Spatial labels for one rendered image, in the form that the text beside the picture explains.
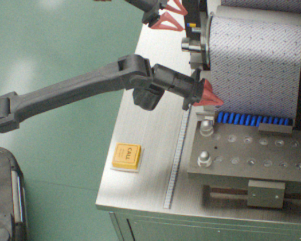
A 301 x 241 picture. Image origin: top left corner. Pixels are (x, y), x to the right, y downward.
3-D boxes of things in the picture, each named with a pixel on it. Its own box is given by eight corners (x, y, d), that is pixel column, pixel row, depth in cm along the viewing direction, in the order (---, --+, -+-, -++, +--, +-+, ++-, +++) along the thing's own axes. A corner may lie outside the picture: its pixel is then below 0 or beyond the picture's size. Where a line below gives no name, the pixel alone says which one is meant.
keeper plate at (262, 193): (248, 199, 183) (249, 179, 175) (282, 202, 181) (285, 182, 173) (246, 207, 182) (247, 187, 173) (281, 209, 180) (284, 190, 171)
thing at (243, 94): (214, 112, 189) (211, 69, 174) (295, 120, 184) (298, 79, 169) (214, 114, 188) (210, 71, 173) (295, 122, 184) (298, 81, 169)
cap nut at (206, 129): (200, 124, 185) (199, 114, 181) (214, 125, 184) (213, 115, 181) (198, 135, 183) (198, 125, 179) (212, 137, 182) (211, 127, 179)
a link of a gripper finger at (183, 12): (175, 33, 173) (144, 16, 170) (180, 14, 177) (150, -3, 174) (191, 21, 168) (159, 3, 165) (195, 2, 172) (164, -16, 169)
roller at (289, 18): (220, 24, 194) (218, -4, 184) (305, 34, 188) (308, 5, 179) (215, 55, 187) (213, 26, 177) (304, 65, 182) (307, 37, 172)
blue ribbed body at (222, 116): (218, 116, 188) (218, 108, 186) (292, 123, 184) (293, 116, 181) (217, 127, 187) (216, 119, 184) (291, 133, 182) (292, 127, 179)
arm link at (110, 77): (-9, 123, 176) (-8, 96, 183) (0, 137, 180) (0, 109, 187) (145, 73, 171) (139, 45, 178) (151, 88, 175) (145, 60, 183)
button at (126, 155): (117, 146, 200) (116, 142, 198) (141, 148, 198) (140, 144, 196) (112, 167, 196) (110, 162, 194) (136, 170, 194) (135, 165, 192)
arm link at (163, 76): (152, 70, 175) (154, 57, 180) (141, 89, 179) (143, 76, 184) (178, 80, 177) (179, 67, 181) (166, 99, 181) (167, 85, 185)
